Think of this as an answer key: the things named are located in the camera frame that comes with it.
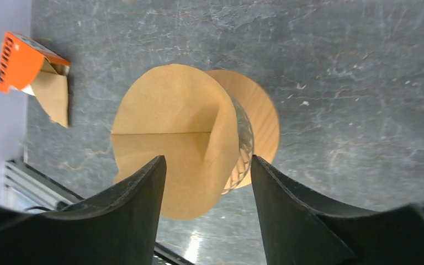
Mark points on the single brown paper filter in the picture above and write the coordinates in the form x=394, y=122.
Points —
x=183, y=114

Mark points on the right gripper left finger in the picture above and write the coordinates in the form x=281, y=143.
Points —
x=115, y=226

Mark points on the brown paper coffee filters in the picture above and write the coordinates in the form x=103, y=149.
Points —
x=50, y=88

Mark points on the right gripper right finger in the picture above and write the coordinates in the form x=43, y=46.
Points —
x=302, y=226

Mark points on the orange coffee filter box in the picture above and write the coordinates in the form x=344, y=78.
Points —
x=21, y=60

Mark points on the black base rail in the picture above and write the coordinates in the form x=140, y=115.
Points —
x=49, y=195

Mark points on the clear glass dripper cone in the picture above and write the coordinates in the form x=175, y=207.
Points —
x=246, y=148

